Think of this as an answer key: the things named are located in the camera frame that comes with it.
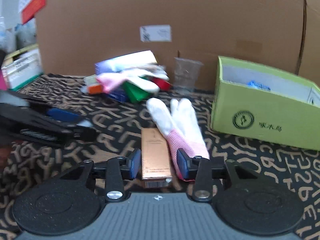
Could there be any copper rose gold box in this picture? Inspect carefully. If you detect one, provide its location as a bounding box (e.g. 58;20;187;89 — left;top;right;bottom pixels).
141;128;172;189

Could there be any pink white glove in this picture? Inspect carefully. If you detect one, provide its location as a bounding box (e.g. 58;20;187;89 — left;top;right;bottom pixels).
96;68;169;94
146;98;210;179

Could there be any blue cube box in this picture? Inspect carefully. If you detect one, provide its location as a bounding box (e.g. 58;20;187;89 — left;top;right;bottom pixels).
247;80;271;91

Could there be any black tan lettered mat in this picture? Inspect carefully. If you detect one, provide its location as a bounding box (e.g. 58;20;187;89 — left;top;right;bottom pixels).
1;74;319;239

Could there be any orange white box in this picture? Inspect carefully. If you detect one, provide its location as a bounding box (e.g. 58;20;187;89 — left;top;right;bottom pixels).
87;83;104;95

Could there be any yellow white medicine box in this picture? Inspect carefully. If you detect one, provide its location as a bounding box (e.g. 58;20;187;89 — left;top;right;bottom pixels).
84;74;99;88

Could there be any white plastic crate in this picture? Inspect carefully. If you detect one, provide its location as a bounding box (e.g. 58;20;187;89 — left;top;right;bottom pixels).
2;48;43;91

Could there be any dark blue medicine box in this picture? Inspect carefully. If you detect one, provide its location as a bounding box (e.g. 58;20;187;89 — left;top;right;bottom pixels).
105;89;129;103

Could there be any green small box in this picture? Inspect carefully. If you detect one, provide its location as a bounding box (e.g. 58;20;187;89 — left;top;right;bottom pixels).
121;81;151;103

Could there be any green open cardboard box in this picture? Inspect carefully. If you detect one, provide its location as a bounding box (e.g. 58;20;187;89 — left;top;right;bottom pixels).
210;56;319;151

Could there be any clear plastic cup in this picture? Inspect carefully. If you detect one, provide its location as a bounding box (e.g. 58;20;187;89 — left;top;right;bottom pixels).
174;57;203;94

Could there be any purple white long box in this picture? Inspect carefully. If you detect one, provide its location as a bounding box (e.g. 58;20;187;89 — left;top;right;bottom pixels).
95;50;157;75

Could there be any white shipping label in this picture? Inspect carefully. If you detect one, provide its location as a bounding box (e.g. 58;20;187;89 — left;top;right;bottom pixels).
139;25;172;42

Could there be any large brown cardboard box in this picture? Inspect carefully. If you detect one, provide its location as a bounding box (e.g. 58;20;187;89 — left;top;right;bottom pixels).
36;0;319;90

